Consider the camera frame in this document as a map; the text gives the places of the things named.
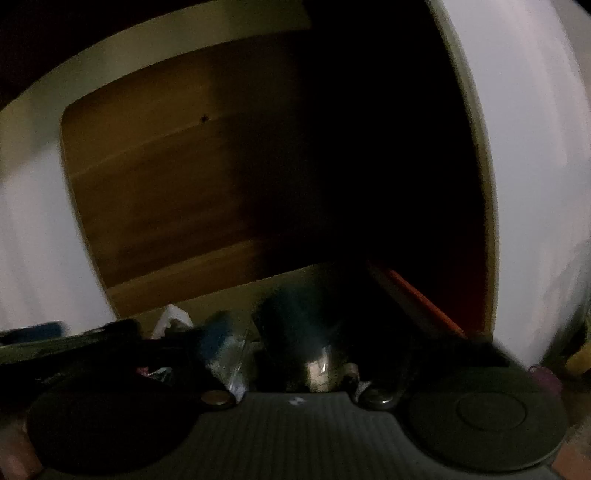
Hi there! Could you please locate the white cabinet with wooden back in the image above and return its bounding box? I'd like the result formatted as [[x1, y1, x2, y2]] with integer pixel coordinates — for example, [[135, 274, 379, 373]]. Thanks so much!
[[0, 0, 591, 370]]

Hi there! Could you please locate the dark shiny container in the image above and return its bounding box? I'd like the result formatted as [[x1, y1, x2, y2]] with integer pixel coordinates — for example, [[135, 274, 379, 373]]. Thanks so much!
[[253, 284, 345, 394]]

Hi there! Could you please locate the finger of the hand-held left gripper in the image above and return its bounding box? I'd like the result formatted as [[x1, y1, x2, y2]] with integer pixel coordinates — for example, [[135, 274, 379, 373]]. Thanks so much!
[[0, 318, 144, 348]]

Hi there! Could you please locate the small purple object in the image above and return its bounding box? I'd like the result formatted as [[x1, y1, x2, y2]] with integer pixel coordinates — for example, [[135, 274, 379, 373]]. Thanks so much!
[[527, 364, 561, 393]]

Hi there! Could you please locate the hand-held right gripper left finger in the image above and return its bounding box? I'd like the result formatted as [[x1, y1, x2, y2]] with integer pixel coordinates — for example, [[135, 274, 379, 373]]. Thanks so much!
[[139, 311, 252, 411]]

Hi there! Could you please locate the yellow object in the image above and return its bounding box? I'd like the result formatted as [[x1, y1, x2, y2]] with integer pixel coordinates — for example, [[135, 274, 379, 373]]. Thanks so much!
[[564, 318, 591, 380]]

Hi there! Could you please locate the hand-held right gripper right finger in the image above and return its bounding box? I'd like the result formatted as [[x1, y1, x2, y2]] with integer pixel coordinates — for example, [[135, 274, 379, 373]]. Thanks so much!
[[344, 335, 506, 412]]

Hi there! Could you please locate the small white object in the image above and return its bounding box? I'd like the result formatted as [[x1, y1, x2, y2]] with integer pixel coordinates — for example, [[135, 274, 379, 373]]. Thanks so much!
[[151, 304, 194, 340]]

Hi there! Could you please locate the orange strip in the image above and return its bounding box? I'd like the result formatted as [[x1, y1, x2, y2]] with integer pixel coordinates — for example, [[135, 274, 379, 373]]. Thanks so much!
[[369, 265, 467, 337]]

